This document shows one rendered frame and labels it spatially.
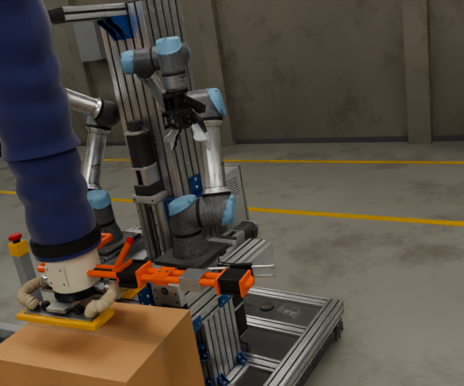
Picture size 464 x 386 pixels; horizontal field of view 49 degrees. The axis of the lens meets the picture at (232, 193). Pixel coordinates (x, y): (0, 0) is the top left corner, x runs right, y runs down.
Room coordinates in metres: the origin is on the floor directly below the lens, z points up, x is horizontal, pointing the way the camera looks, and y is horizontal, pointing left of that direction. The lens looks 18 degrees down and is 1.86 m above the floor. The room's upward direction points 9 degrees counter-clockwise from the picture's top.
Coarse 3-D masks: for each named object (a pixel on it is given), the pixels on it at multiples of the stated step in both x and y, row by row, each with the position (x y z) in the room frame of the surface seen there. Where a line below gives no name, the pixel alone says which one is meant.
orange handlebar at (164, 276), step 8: (104, 240) 1.78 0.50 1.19; (40, 264) 1.64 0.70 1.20; (96, 264) 1.56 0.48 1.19; (88, 272) 1.51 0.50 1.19; (96, 272) 1.50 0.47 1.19; (104, 272) 1.49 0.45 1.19; (112, 272) 1.48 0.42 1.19; (152, 272) 1.45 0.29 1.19; (160, 272) 1.41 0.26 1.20; (168, 272) 1.40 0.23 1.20; (176, 272) 1.41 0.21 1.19; (208, 272) 1.37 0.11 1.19; (144, 280) 1.41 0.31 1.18; (152, 280) 1.40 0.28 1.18; (160, 280) 1.39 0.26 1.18; (168, 280) 1.37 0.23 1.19; (176, 280) 1.36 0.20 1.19; (200, 280) 1.33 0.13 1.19; (208, 280) 1.32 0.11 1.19; (248, 280) 1.28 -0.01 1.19; (248, 288) 1.27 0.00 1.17
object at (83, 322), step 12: (24, 312) 1.53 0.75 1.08; (36, 312) 1.51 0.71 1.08; (48, 312) 1.49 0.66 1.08; (72, 312) 1.47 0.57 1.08; (108, 312) 1.44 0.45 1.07; (48, 324) 1.46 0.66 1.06; (60, 324) 1.43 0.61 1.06; (72, 324) 1.41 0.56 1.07; (84, 324) 1.39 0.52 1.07; (96, 324) 1.38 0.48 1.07
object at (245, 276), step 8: (224, 272) 1.32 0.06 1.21; (232, 272) 1.32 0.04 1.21; (240, 272) 1.31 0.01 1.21; (248, 272) 1.30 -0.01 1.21; (216, 280) 1.28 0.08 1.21; (224, 280) 1.28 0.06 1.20; (232, 280) 1.27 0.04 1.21; (240, 280) 1.26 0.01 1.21; (216, 288) 1.29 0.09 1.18; (224, 288) 1.29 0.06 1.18; (232, 288) 1.28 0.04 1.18; (240, 288) 1.25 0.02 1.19
